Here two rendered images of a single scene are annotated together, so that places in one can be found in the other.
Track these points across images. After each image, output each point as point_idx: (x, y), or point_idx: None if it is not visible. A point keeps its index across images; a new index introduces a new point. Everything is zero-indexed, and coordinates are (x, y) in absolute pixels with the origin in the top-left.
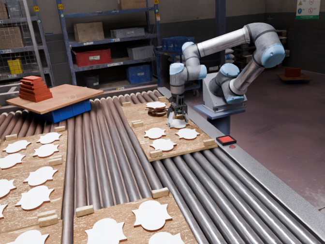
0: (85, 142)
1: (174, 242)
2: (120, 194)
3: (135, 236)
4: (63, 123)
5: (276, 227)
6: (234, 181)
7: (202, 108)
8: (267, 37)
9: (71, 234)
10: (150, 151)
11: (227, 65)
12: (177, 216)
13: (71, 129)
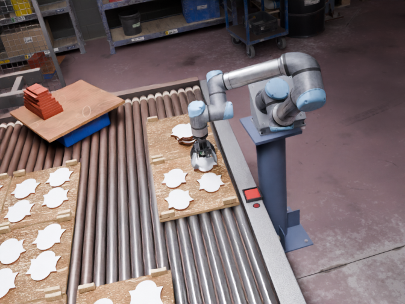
0: (99, 183)
1: None
2: (123, 266)
3: None
4: (76, 148)
5: None
6: (239, 259)
7: (249, 124)
8: (304, 78)
9: None
10: (164, 207)
11: (273, 82)
12: (169, 301)
13: (85, 159)
